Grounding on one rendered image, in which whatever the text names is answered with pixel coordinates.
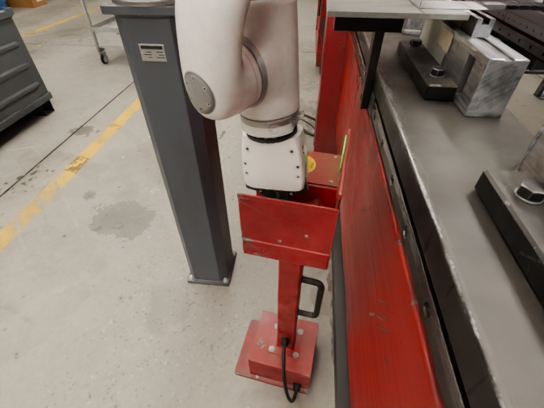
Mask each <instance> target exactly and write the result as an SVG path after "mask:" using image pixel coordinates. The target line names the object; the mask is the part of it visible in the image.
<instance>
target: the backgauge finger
mask: <svg viewBox="0 0 544 408"><path fill-rule="evenodd" d="M476 3H477V4H479V5H481V6H484V7H486V8H487V9H496V10H530V11H543V12H544V0H543V2H476Z"/></svg>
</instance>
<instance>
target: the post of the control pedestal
mask: <svg viewBox="0 0 544 408"><path fill-rule="evenodd" d="M303 271H304V266H302V265H298V264H294V263H290V262H285V261H278V319H277V346H280V347H283V346H282V344H281V341H282V339H281V337H287V338H290V339H291V341H290V342H289V344H288V346H287V347H286V348H287V349H290V350H293V347H294V343H295V336H296V329H297V321H298V316H297V313H298V309H299V306H300V292H301V285H302V283H301V278H302V274H303ZM300 283H301V284H300Z"/></svg>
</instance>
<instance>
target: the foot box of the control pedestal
mask: <svg viewBox="0 0 544 408"><path fill-rule="evenodd" d="M277 319H278V314H277V313H273V312H267V311H263V312H262V315H261V320H259V321H258V320H254V319H252V320H251V321H250V324H249V328H248V331H247V334H246V336H245V339H244V344H243V346H242V349H241V352H240V356H239V359H238V361H237V364H236V368H235V374H236V375H237V376H243V377H246V378H249V379H252V380H257V381H260V382H263V383H267V384H269V385H274V386H278V387H281V388H284V387H283V375H282V356H281V355H276V354H273V353H270V352H268V350H269V346H270V340H271V337H272V334H273V331H274V325H275V323H277ZM297 328H298V329H303V330H304V334H303V338H302V342H301V348H300V356H299V360H297V359H292V358H288V357H285V370H286V380H287V389H289V390H292V391H293V383H294V382H296V383H299V384H301V385H302V386H301V387H300V391H299V393H303V394H308V386H309V381H310V378H311V373H312V365H313V359H314V353H315V348H316V342H317V331H318V324H317V323H314V322H311V321H305V320H300V319H298V321H297Z"/></svg>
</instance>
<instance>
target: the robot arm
mask: <svg viewBox="0 0 544 408"><path fill-rule="evenodd" d="M111 1H112V3H114V4H117V5H120V6H172V5H175V17H176V35H177V43H178V49H179V54H180V61H181V70H182V74H183V79H184V83H185V88H186V91H187V93H188V95H189V99H190V101H191V102H192V104H193V106H194V107H195V108H196V109H197V111H198V112H199V113H200V114H202V115H203V116H204V117H206V118H209V119H211V120H218V121H219V120H224V119H228V118H230V117H233V116H235V115H237V114H240V119H241V124H242V129H243V132H242V145H241V156H242V168H243V174H244V181H245V183H246V187H247V188H248V189H253V190H256V191H258V192H259V193H260V194H262V195H263V196H264V197H267V198H276V199H281V200H286V201H287V200H288V199H289V198H291V197H293V196H294V195H295V194H306V193H307V192H308V182H307V180H306V177H308V153H307V146H306V140H305V136H304V130H303V127H302V126H301V125H298V124H296V123H297V121H298V120H299V119H304V110H303V109H300V77H299V43H298V10H297V0H111ZM276 190H280V195H279V194H278V193H276Z"/></svg>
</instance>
